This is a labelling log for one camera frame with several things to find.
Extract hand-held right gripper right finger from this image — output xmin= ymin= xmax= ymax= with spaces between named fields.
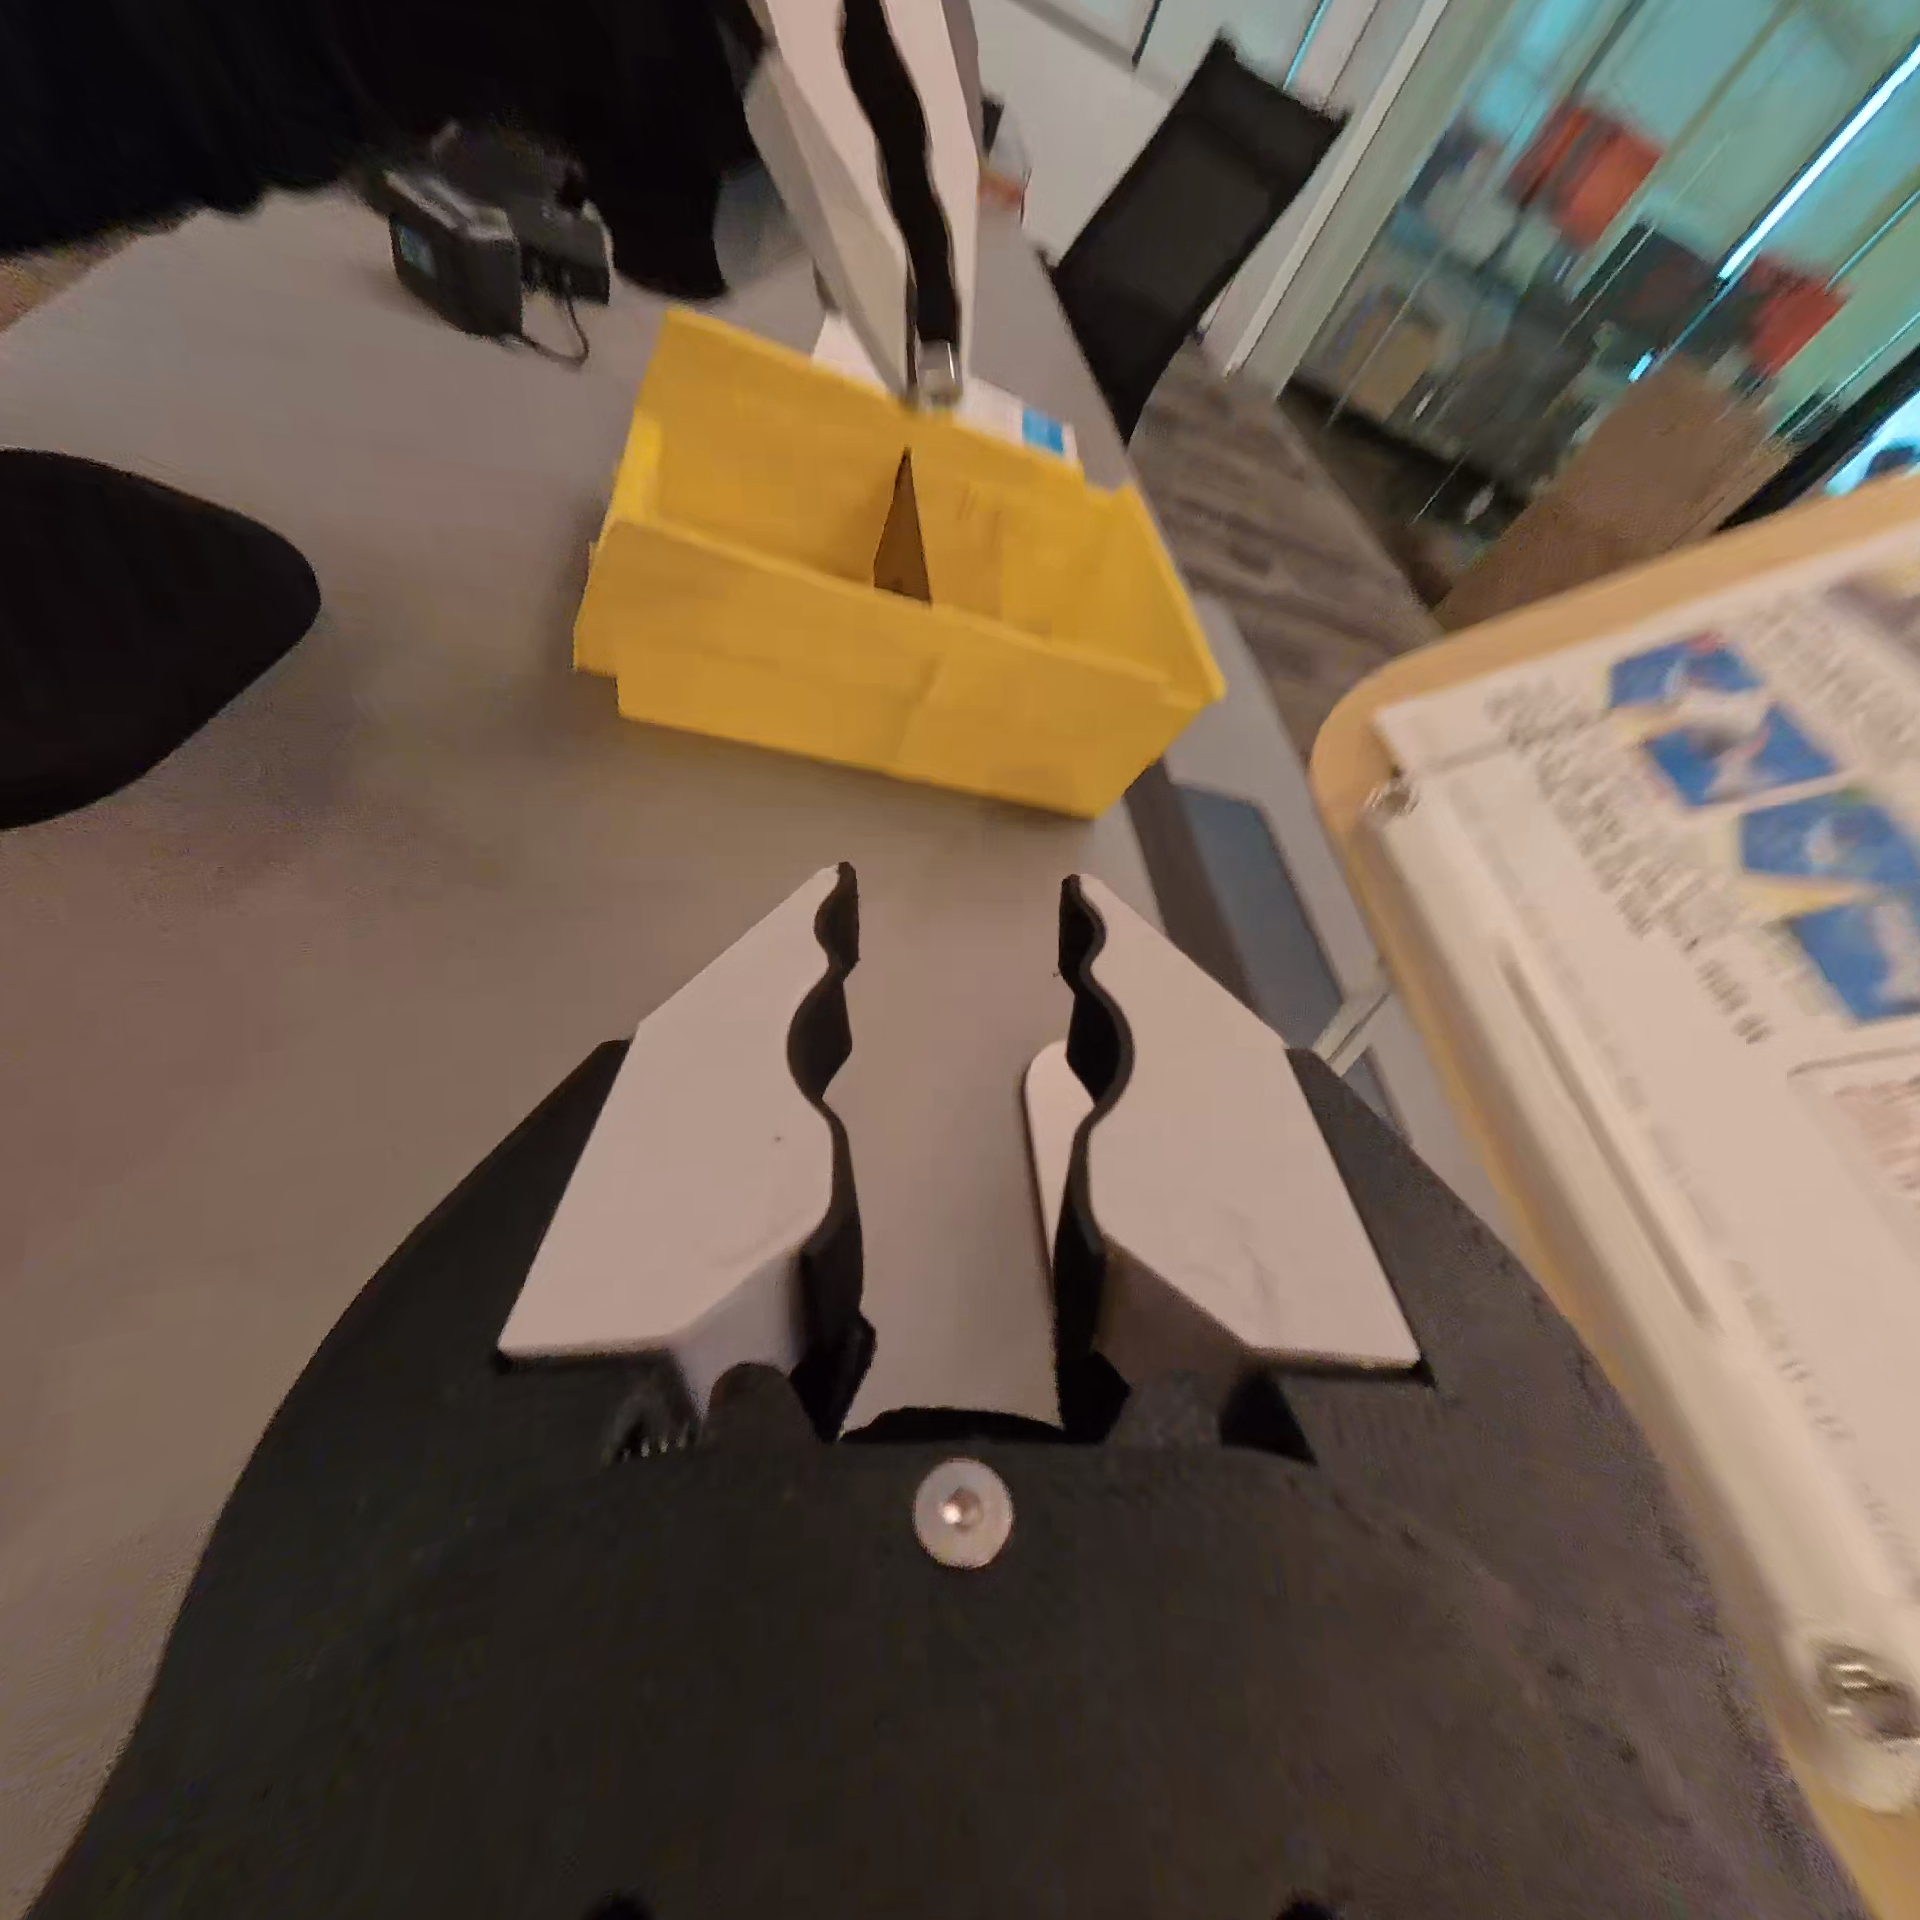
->
xmin=1025 ymin=873 xmax=1424 ymax=1434

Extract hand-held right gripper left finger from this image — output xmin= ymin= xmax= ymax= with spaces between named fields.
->
xmin=498 ymin=861 xmax=880 ymax=1434

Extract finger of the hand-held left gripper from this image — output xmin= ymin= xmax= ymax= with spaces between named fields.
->
xmin=900 ymin=0 xmax=987 ymax=356
xmin=746 ymin=0 xmax=926 ymax=403

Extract yellow plastic bin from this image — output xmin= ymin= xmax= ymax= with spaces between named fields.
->
xmin=574 ymin=307 xmax=1231 ymax=823

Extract black chair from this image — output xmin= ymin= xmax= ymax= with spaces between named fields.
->
xmin=1050 ymin=36 xmax=1347 ymax=444

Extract black power adapter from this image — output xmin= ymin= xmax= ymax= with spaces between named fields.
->
xmin=511 ymin=202 xmax=617 ymax=305

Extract white and blue box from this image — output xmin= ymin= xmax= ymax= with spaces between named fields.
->
xmin=810 ymin=307 xmax=1089 ymax=474

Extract cardboard box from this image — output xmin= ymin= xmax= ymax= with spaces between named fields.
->
xmin=1441 ymin=360 xmax=1794 ymax=634

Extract black rounded cloth item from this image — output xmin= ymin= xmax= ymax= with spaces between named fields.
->
xmin=0 ymin=449 xmax=324 ymax=832

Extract black cable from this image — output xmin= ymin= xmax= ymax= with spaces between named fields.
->
xmin=497 ymin=292 xmax=594 ymax=369

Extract black camera device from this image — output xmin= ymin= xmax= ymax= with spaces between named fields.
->
xmin=382 ymin=165 xmax=528 ymax=339

